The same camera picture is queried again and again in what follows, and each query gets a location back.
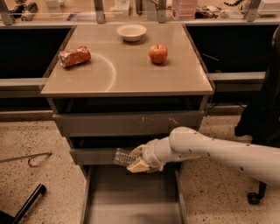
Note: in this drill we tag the pink stacked plastic containers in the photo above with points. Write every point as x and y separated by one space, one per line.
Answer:
184 9

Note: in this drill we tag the metal hook on floor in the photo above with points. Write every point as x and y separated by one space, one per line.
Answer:
33 160

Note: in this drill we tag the grey top drawer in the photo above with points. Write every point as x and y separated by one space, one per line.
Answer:
126 124

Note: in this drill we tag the black chair leg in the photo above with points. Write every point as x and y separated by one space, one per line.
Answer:
5 218

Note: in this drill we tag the white bowl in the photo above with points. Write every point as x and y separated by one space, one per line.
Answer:
131 32

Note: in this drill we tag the crushed orange soda can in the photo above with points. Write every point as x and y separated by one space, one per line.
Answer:
75 57

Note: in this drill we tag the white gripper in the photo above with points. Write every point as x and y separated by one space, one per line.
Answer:
150 156

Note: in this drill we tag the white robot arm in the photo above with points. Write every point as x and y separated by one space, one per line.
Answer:
188 141

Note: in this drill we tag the grey middle drawer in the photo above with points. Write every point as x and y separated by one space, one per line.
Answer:
106 156

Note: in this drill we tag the grey open bottom drawer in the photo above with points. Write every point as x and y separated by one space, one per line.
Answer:
115 196

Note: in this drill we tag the grey drawer cabinet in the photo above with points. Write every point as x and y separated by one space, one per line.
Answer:
121 78

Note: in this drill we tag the clear plastic water bottle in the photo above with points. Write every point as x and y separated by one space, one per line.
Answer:
124 157

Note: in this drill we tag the black office chair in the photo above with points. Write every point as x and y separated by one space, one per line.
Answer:
261 120

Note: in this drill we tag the red apple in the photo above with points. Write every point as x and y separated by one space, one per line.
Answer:
158 53

